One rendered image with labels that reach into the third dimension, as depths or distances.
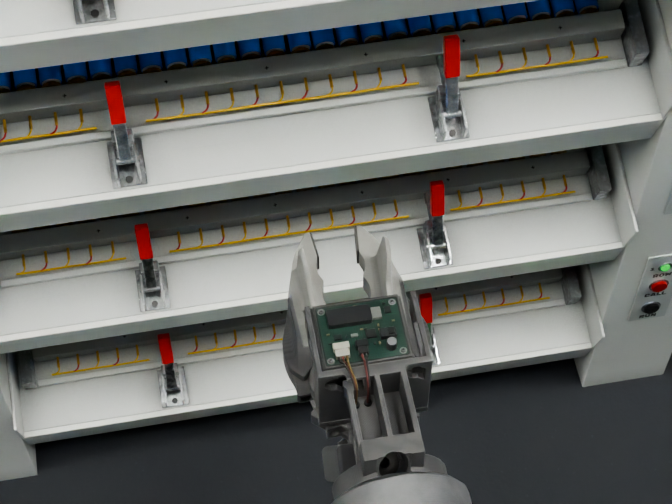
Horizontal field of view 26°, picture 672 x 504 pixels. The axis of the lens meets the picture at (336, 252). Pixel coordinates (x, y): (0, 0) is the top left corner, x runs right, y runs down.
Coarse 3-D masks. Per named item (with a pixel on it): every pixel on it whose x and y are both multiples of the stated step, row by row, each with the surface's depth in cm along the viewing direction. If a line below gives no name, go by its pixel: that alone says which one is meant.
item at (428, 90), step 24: (528, 72) 121; (552, 72) 121; (576, 72) 122; (360, 96) 120; (384, 96) 120; (408, 96) 120; (192, 120) 119; (216, 120) 119; (240, 120) 119; (24, 144) 117; (48, 144) 117; (72, 144) 118
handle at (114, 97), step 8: (112, 88) 111; (120, 88) 112; (112, 96) 112; (120, 96) 112; (112, 104) 112; (120, 104) 112; (112, 112) 113; (120, 112) 113; (112, 120) 113; (120, 120) 113; (120, 128) 114; (120, 136) 114; (120, 144) 115; (128, 144) 115; (120, 152) 115; (128, 152) 115; (120, 160) 116
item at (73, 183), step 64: (640, 0) 122; (512, 64) 122; (576, 64) 122; (640, 64) 122; (0, 128) 118; (64, 128) 119; (192, 128) 119; (256, 128) 119; (320, 128) 120; (384, 128) 120; (512, 128) 121; (576, 128) 121; (640, 128) 123; (0, 192) 117; (64, 192) 117; (128, 192) 117; (192, 192) 119; (256, 192) 122
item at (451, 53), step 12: (444, 36) 114; (456, 36) 114; (444, 48) 115; (456, 48) 114; (444, 60) 115; (456, 60) 115; (444, 72) 116; (456, 72) 116; (456, 84) 117; (456, 96) 117; (456, 108) 118
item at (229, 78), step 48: (336, 48) 119; (384, 48) 119; (432, 48) 120; (480, 48) 120; (528, 48) 122; (0, 96) 116; (48, 96) 117; (96, 96) 117; (144, 96) 118; (192, 96) 119
